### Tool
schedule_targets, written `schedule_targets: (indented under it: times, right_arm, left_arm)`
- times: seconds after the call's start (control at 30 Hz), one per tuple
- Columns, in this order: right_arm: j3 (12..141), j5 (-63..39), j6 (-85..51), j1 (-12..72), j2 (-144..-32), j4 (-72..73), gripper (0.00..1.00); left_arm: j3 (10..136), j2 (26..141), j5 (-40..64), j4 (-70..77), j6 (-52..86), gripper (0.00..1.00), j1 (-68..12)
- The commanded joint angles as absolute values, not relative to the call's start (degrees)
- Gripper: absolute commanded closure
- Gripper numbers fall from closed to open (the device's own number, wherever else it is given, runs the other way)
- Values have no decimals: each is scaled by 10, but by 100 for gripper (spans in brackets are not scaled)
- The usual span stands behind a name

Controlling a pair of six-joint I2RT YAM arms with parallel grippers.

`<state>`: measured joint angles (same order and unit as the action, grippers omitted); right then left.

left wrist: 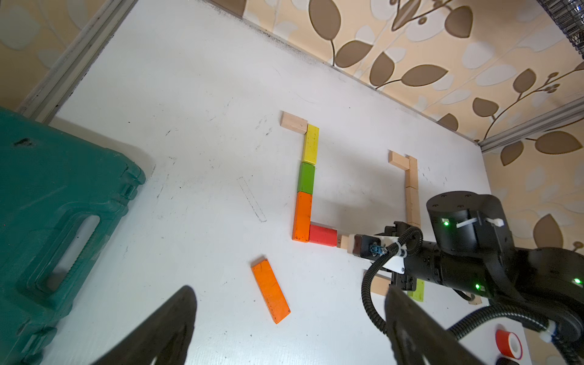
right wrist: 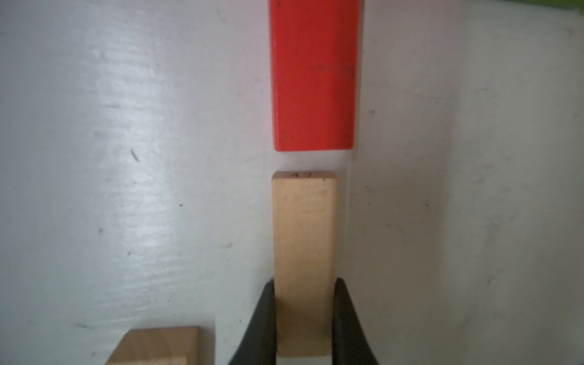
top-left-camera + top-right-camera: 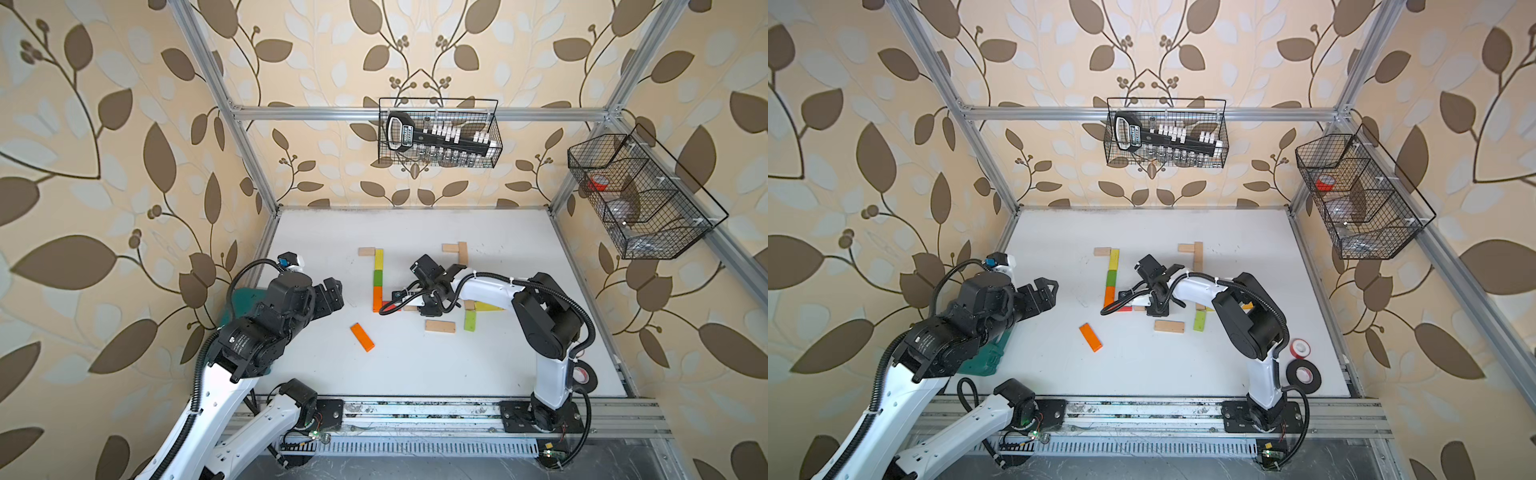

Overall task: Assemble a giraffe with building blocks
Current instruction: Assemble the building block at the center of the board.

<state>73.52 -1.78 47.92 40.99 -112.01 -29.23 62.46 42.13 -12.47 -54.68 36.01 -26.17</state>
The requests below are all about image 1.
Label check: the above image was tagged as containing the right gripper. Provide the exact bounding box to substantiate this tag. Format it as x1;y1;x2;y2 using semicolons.
390;241;456;291

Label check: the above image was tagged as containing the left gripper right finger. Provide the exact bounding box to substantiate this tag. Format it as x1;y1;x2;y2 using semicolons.
385;287;481;364

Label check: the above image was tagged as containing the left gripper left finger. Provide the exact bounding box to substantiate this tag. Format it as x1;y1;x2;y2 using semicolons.
95;285;197;364

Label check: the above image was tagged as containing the light green small block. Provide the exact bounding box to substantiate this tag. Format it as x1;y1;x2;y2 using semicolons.
408;279;425;303

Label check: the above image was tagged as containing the wood long block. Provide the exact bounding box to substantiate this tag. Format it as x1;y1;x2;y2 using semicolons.
370;275;392;296
405;156;419;189
405;187;421;228

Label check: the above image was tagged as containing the wood small block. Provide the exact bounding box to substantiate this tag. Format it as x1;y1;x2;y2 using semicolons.
389;151;410;171
338;234;355;254

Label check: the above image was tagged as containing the dark green block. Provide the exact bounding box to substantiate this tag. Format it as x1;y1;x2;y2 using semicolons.
297;162;316;195

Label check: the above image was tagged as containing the yellow long block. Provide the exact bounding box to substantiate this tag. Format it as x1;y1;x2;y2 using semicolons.
303;124;319;165

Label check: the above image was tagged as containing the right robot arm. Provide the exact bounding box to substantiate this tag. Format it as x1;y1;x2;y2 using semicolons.
348;191;583;364

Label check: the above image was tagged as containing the black tape roll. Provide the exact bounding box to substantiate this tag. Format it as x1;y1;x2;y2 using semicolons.
495;357;520;365

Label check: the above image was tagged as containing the red tape roll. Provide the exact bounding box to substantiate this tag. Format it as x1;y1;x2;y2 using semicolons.
495;329;523;360

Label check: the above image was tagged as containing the side wire basket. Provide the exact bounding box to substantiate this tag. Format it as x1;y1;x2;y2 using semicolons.
537;0;584;56

